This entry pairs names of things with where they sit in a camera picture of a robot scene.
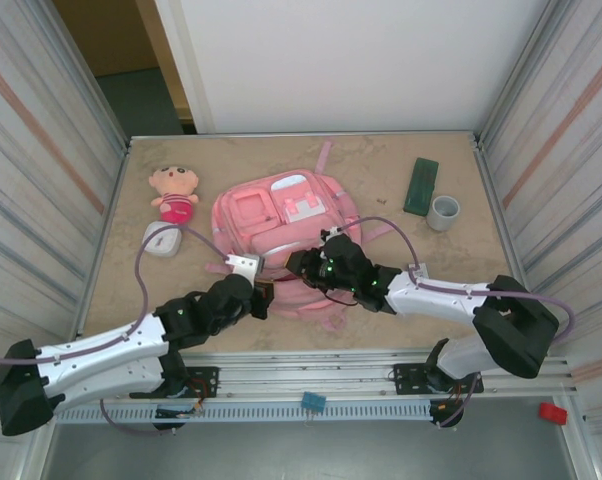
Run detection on pink backpack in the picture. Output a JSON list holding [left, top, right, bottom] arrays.
[[204, 140, 392, 331]]

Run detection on green pencil case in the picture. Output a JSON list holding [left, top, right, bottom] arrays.
[[403, 157, 441, 216]]

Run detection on pink plush doll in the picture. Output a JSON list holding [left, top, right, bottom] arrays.
[[148, 166, 202, 225]]

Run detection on white square alarm clock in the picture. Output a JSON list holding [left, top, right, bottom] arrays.
[[141, 222, 183, 259]]

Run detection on blue connector block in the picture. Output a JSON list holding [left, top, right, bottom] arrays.
[[300, 391, 327, 414]]

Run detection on grey cup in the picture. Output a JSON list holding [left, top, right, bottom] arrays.
[[429, 194, 462, 232]]

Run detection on black power connector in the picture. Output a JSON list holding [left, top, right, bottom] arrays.
[[153, 405, 205, 434], [429, 397, 466, 431]]

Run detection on translucent side panel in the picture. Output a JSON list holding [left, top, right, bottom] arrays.
[[473, 0, 602, 480], [0, 0, 132, 480]]

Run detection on beige door jamb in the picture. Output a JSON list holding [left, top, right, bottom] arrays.
[[134, 0, 195, 124]]

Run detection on red plastic block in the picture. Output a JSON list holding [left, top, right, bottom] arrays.
[[539, 402, 568, 426]]

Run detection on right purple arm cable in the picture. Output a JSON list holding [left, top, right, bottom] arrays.
[[330, 215, 577, 430]]

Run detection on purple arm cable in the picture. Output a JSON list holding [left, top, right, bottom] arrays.
[[330, 215, 577, 430], [0, 223, 232, 436]]

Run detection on aluminium rail frame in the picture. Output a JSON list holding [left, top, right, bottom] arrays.
[[35, 349, 580, 401]]

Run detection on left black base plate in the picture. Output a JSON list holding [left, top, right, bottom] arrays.
[[130, 366, 220, 400]]

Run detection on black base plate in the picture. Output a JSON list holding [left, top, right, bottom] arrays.
[[130, 366, 220, 400], [391, 362, 484, 396]]

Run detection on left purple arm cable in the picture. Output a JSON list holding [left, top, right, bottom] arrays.
[[0, 223, 232, 436]]

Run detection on white slotted cable duct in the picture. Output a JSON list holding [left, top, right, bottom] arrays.
[[53, 402, 435, 424]]

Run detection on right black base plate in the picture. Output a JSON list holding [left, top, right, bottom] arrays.
[[391, 362, 484, 396]]

